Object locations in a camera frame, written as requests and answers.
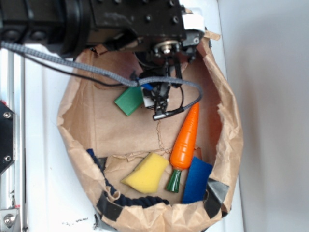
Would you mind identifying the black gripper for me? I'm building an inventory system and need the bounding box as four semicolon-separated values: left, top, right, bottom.
87;0;205;73

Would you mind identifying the green rectangular block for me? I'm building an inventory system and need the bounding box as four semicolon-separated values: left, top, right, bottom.
114;87;143;116

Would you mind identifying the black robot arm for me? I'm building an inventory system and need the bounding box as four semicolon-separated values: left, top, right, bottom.
0;0;205;75

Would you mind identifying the orange toy carrot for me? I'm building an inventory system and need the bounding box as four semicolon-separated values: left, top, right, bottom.
166;103;199;193

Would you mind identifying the brown paper bag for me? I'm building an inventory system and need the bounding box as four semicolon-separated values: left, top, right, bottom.
57;31;243;232

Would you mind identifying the yellow sponge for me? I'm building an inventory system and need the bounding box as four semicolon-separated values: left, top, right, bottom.
121;153;169;194

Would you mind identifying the blue sponge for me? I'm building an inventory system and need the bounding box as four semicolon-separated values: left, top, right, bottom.
182;157;213;204

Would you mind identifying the grey braided cable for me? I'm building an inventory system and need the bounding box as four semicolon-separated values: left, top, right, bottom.
0;40;204;121

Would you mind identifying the black thin cable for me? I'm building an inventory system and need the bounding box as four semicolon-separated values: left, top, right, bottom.
21;53;126;87

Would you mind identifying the aluminium rail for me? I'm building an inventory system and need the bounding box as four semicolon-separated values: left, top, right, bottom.
0;49;28;232

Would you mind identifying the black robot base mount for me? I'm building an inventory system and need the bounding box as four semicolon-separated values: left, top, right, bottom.
0;101;15;175

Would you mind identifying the dark blue rope handle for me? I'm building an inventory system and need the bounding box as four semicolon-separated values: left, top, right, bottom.
86;148;171;208

